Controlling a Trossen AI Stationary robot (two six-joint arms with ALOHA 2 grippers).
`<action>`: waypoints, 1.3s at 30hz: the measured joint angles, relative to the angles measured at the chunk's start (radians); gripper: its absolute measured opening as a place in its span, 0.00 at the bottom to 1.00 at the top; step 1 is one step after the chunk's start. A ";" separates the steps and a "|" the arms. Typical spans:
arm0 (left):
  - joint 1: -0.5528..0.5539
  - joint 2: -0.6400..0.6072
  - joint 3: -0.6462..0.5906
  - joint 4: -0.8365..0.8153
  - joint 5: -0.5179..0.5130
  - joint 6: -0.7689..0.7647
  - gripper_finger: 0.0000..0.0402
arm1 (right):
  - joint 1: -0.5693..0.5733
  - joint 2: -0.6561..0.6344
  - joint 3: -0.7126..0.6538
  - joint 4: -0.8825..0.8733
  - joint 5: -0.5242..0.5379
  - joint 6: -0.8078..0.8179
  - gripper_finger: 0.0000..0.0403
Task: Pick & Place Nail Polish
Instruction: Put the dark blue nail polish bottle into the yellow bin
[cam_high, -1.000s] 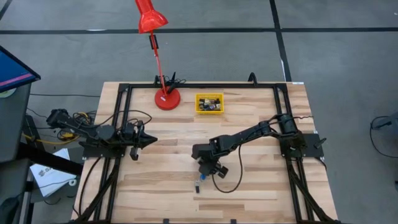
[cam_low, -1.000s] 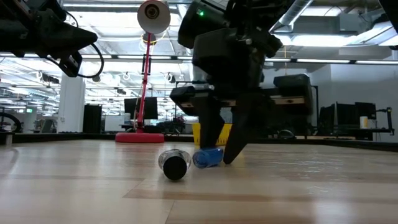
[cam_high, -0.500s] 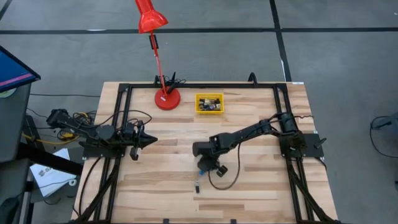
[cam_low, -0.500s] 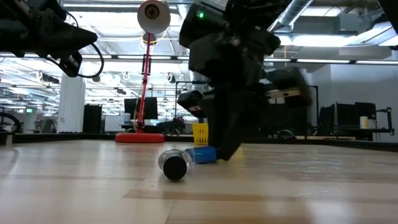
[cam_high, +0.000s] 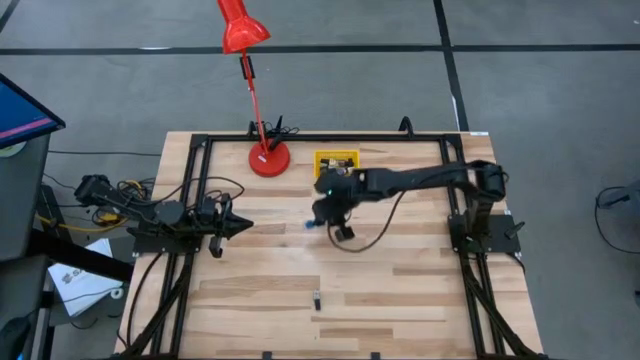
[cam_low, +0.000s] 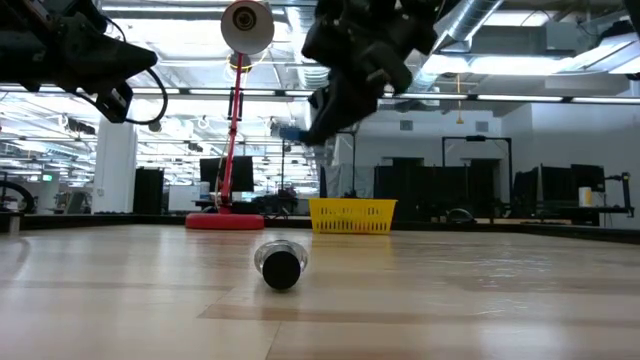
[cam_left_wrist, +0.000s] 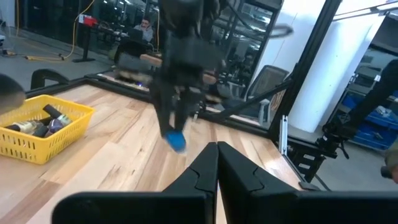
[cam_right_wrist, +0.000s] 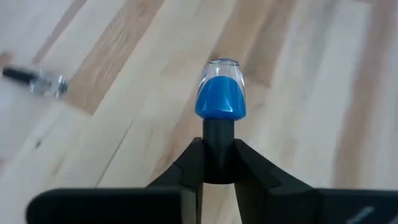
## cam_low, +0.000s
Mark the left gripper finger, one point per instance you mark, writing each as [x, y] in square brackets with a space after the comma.
[127, 75]
[130, 54]

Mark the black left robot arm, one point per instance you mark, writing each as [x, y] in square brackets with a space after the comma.
[20, 55]

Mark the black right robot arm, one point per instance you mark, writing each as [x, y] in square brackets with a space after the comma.
[425, 22]

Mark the white cloth cover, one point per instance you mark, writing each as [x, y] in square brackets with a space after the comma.
[345, 180]

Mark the white building pillar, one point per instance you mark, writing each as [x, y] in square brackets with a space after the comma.
[115, 165]

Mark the black computer monitor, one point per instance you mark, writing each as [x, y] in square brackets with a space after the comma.
[242, 175]

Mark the yellow plastic basket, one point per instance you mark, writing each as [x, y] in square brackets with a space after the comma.
[352, 217]

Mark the black cabinet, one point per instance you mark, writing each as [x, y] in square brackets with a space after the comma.
[148, 192]

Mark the green exit sign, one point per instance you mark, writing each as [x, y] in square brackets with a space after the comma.
[47, 177]

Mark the red desk lamp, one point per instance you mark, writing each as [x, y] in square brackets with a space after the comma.
[225, 221]

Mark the row of black monitors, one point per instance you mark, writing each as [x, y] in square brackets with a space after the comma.
[560, 185]

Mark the white paper roll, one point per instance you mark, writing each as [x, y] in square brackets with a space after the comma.
[585, 196]

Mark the black clamp stand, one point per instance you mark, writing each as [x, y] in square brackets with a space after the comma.
[625, 192]

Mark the silver ceiling duct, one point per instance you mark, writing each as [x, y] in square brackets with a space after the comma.
[470, 20]
[312, 77]

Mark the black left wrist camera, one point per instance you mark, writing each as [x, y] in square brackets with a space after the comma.
[116, 102]

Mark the black metal frame stand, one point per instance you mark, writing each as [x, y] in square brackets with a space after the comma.
[475, 138]

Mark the black aluminium table frame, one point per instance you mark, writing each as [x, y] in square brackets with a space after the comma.
[100, 221]

